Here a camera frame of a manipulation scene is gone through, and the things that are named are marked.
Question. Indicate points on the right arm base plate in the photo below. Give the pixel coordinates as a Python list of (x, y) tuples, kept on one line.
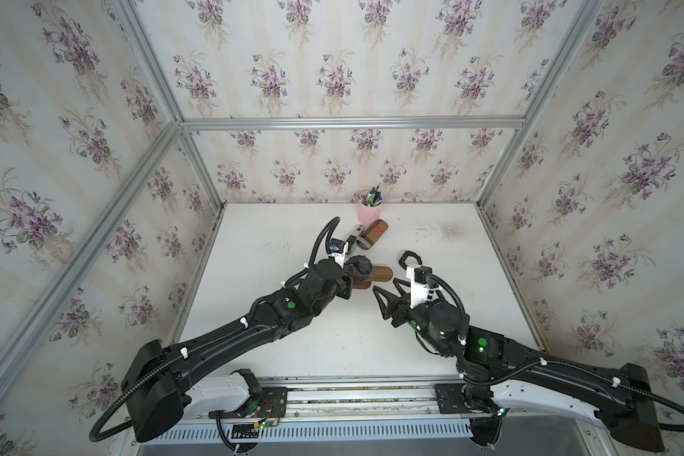
[(456, 398)]

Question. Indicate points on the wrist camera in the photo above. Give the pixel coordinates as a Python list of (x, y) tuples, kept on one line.
[(338, 251), (420, 292)]

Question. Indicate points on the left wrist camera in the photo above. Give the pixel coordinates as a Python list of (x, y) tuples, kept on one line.
[(338, 251)]

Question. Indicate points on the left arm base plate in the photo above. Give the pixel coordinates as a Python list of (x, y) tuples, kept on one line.
[(271, 403)]

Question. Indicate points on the black sport watch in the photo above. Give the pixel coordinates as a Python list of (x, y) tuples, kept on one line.
[(359, 267), (409, 259)]

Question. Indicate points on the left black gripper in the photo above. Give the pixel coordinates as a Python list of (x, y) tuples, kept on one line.
[(347, 281)]

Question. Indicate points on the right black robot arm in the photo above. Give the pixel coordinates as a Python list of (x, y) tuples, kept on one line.
[(499, 374)]

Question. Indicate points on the pink pen bucket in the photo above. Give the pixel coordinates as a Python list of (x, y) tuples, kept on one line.
[(367, 215)]

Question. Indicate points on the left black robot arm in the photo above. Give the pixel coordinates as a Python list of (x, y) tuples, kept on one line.
[(154, 392)]

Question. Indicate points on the pens in bucket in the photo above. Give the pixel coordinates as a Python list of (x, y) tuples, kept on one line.
[(372, 197)]

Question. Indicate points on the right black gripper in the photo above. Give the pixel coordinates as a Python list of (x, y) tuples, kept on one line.
[(395, 303)]

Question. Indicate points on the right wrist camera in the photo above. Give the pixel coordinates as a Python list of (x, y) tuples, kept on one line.
[(420, 292)]

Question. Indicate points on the black and beige stapler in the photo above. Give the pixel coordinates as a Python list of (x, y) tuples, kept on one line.
[(353, 238)]

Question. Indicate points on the aluminium mounting rail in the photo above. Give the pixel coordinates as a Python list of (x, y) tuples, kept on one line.
[(341, 412)]

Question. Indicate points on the wooden watch stand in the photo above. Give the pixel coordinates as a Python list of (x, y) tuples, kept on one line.
[(378, 274)]

